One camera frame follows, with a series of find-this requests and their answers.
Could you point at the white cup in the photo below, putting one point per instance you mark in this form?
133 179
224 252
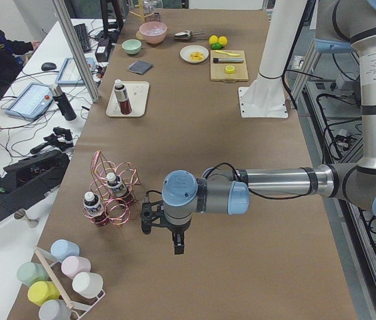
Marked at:
87 284

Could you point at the aluminium frame post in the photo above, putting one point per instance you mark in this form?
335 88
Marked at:
75 47

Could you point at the near teach pendant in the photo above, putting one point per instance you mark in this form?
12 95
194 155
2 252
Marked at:
32 102

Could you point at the yellow lemon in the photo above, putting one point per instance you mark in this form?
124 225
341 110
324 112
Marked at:
223 41
213 39

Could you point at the black equipment case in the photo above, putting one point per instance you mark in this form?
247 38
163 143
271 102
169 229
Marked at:
27 182

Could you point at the far teach pendant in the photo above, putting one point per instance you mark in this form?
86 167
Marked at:
69 74

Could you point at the grey folded cloth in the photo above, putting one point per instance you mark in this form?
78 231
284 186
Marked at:
140 67

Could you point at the wooden cutting board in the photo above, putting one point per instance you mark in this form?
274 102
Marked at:
217 70

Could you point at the bottle in rack front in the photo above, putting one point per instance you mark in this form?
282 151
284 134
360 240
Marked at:
94 209

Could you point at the blue cup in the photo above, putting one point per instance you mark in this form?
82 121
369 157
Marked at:
62 249

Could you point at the black keyboard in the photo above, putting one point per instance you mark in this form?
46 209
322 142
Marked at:
83 37

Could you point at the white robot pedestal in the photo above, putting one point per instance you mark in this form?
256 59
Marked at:
265 97

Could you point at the cream rabbit tray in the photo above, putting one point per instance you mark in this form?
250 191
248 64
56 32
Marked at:
137 92

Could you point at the half lemon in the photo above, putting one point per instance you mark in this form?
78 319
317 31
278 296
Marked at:
230 69

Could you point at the teach pendant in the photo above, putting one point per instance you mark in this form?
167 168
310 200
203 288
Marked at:
69 74
32 102

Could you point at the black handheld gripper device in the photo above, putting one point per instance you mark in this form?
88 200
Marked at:
61 138

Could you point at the black thermos bottle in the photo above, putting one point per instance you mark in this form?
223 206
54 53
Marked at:
62 102

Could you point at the pink bowl with ice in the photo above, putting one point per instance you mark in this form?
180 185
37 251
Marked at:
153 32

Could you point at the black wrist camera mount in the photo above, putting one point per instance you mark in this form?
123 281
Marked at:
152 213

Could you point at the pink cup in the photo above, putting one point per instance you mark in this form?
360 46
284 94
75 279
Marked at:
73 265

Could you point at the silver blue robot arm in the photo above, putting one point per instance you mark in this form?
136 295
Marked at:
342 26

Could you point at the green bowl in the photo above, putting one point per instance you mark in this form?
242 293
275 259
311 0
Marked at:
131 46

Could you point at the metal scoop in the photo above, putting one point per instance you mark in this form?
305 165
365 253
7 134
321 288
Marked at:
186 35

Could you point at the green lime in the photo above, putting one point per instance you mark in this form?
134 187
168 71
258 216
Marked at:
216 46

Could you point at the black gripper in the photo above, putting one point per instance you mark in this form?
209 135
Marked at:
175 230

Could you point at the white round plate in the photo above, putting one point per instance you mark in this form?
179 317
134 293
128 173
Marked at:
185 52

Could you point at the bottle in rack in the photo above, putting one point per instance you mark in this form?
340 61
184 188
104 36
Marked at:
118 188
94 209

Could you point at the white cup rack wooden handle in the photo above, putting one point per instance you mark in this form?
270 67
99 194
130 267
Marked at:
77 308

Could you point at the green cup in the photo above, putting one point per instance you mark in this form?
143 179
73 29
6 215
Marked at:
30 273

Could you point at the dark drink bottle on tray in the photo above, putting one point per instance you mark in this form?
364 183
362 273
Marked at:
122 97

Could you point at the bottle in rack rear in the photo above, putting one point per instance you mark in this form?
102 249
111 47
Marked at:
118 188

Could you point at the grey cup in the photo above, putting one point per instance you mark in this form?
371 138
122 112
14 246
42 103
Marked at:
54 309

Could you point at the yellow plastic knife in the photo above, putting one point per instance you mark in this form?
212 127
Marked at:
227 53

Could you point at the yellow cup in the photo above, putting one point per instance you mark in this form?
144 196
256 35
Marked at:
42 291

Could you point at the black computer mouse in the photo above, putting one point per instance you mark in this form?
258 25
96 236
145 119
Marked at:
48 66

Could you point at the wooden glass tree stand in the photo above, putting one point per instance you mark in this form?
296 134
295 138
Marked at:
143 9

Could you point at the copper wire bottle rack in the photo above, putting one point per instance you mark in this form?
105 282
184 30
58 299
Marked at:
118 213

